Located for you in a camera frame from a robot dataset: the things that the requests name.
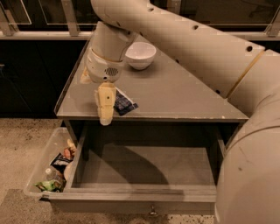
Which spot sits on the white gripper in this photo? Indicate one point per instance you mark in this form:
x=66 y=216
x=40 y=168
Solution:
x=101 y=69

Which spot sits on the grey cabinet with glass top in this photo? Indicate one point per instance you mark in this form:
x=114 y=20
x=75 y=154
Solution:
x=164 y=92

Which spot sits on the open grey top drawer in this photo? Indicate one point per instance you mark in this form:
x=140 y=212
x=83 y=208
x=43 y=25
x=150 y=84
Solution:
x=151 y=177

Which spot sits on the red snack packet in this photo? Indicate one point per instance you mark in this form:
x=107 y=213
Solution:
x=67 y=154

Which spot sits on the clear plastic bin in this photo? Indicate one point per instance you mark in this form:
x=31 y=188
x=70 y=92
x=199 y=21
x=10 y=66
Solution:
x=55 y=145

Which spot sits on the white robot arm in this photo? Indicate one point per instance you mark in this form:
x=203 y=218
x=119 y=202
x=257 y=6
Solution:
x=245 y=74

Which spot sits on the metal railing frame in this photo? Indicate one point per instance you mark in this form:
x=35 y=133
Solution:
x=225 y=15

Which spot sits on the blue rxbar blueberry wrapper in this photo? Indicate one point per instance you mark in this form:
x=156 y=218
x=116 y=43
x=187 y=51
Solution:
x=123 y=104

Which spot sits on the clear plastic bottle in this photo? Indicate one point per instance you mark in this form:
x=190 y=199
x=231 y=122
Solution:
x=52 y=174

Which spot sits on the green snack bag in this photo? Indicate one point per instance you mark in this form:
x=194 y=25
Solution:
x=49 y=186

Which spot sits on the black snack packet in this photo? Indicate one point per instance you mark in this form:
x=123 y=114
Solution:
x=60 y=163

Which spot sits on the white ceramic bowl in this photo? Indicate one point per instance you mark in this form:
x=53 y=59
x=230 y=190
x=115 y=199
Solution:
x=140 y=55

